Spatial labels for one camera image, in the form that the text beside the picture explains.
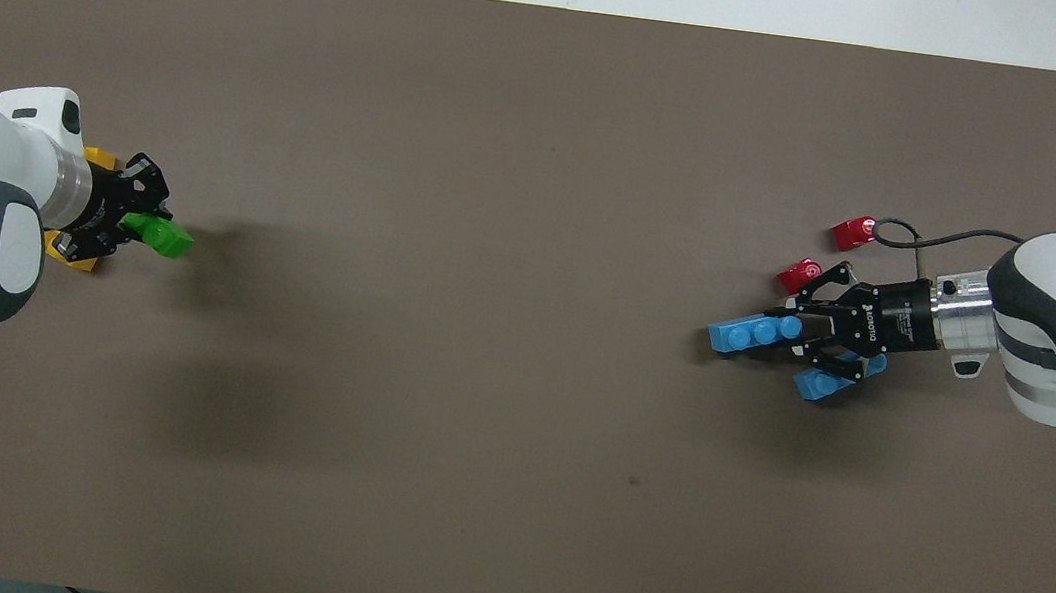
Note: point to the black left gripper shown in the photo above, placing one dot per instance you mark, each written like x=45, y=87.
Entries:
x=106, y=204

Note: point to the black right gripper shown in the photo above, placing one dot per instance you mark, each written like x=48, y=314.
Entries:
x=893, y=319

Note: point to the light green two-stud block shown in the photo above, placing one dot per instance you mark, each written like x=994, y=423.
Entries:
x=165, y=237

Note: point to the blue three-stud block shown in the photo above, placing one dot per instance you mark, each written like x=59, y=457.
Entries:
x=745, y=335
x=817, y=384

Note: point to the yellow two-stud block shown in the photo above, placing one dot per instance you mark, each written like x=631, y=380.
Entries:
x=100, y=156
x=79, y=262

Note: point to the small red block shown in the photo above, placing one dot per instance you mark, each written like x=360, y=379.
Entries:
x=798, y=274
x=853, y=234

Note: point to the brown table mat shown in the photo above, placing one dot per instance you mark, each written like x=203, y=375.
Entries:
x=477, y=381

